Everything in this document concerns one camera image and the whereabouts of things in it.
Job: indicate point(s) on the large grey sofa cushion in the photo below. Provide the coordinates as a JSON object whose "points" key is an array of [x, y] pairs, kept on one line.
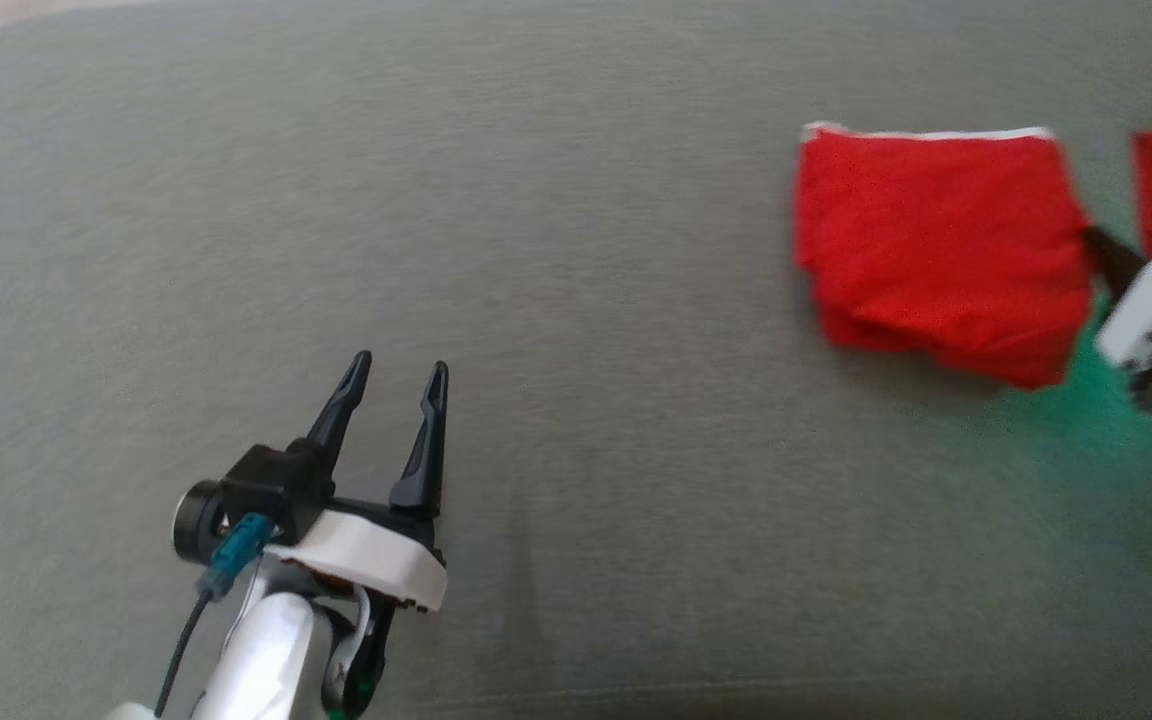
{"points": [[586, 250]]}

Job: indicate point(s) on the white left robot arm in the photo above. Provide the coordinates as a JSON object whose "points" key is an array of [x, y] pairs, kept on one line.
{"points": [[261, 660]]}

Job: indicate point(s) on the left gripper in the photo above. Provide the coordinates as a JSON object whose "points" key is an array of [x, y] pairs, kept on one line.
{"points": [[366, 560]]}

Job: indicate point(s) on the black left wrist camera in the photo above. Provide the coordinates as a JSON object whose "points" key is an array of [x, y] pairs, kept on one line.
{"points": [[266, 485]]}

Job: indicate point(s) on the red and white shorts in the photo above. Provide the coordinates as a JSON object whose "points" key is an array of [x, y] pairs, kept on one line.
{"points": [[946, 250]]}

